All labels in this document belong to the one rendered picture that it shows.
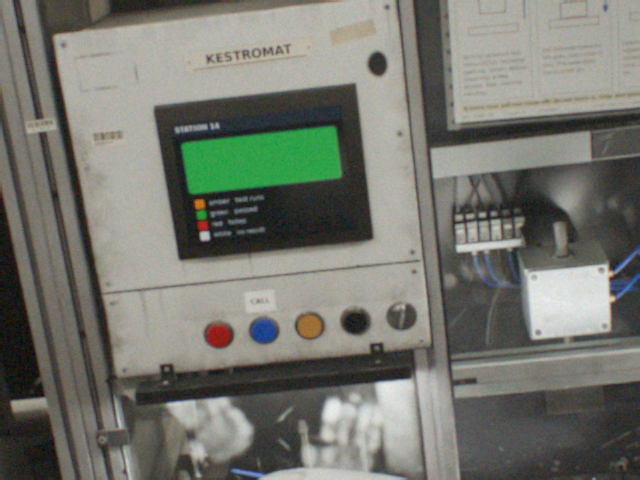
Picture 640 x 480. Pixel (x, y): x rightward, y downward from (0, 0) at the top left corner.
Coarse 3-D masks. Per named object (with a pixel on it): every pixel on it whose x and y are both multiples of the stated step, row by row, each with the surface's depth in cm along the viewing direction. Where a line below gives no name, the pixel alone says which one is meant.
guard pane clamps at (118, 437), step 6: (96, 432) 167; (102, 432) 167; (108, 432) 167; (114, 432) 167; (120, 432) 167; (126, 432) 167; (102, 438) 167; (108, 438) 167; (114, 438) 167; (120, 438) 167; (126, 438) 167; (102, 444) 167; (108, 444) 167; (114, 444) 167; (120, 444) 167; (126, 444) 167
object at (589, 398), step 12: (600, 384) 182; (552, 396) 183; (564, 396) 183; (576, 396) 183; (588, 396) 182; (600, 396) 182; (552, 408) 183; (564, 408) 183; (576, 408) 183; (588, 408) 183; (600, 408) 183
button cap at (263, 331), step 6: (258, 324) 159; (264, 324) 159; (270, 324) 159; (252, 330) 159; (258, 330) 159; (264, 330) 159; (270, 330) 159; (258, 336) 160; (264, 336) 159; (270, 336) 159; (264, 342) 160
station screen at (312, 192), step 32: (192, 128) 150; (224, 128) 150; (256, 128) 149; (288, 128) 149; (320, 128) 149; (224, 192) 152; (256, 192) 152; (288, 192) 152; (320, 192) 152; (192, 224) 154; (224, 224) 154; (256, 224) 153; (288, 224) 153; (320, 224) 153; (352, 224) 153
